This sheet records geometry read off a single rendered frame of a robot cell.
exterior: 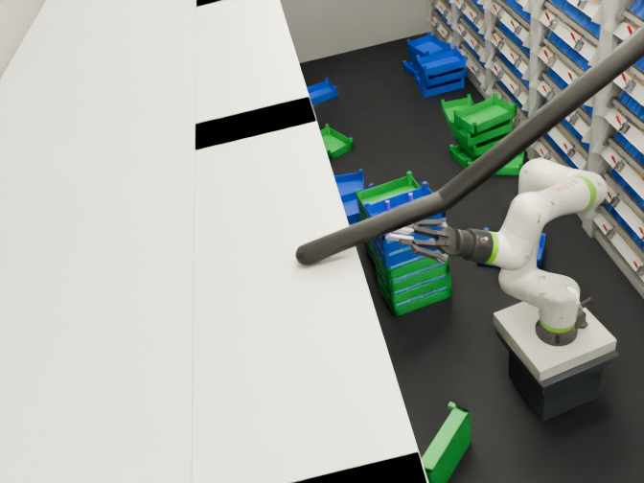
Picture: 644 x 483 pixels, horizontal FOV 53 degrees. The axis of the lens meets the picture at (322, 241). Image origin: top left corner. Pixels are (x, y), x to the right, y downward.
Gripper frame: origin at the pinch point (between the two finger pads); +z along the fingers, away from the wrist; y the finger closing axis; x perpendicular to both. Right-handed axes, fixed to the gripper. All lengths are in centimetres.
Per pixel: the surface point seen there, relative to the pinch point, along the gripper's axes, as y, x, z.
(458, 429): 45, 66, -53
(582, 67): -118, 55, -116
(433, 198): 32, -89, 36
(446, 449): 52, 65, -47
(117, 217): 28, -59, 70
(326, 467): 61, -93, 49
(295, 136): 13, -63, 46
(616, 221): -53, 73, -143
